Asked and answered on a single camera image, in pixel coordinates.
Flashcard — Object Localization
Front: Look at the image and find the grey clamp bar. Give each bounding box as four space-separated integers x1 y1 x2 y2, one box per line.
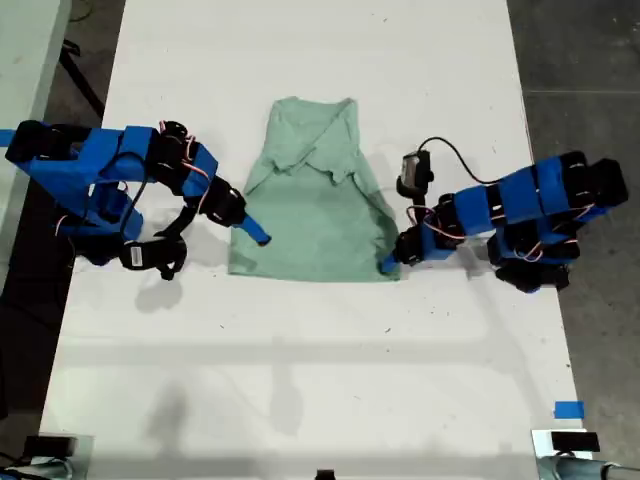
537 455 640 480
0 457 76 480

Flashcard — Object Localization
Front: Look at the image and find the pale green T-shirt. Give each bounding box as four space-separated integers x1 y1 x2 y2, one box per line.
227 96 402 284

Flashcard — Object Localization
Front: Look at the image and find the black camera stalk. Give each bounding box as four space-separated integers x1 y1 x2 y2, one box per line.
152 202 201 246
412 192 436 226

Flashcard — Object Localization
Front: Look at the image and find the small black box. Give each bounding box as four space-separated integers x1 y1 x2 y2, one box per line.
550 432 600 454
23 435 79 457

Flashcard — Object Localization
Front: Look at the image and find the black camera cable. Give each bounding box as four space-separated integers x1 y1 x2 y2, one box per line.
417 136 504 186

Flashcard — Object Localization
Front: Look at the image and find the grey black camera box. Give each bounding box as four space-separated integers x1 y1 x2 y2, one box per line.
396 149 435 199

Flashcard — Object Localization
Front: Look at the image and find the pale side table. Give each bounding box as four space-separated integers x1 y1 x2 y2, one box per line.
0 0 72 296

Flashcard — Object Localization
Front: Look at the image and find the black camera box with label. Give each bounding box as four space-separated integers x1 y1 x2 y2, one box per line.
119 238 188 282

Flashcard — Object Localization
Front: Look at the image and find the black stand leg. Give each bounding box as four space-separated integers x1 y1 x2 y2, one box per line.
58 40 107 120

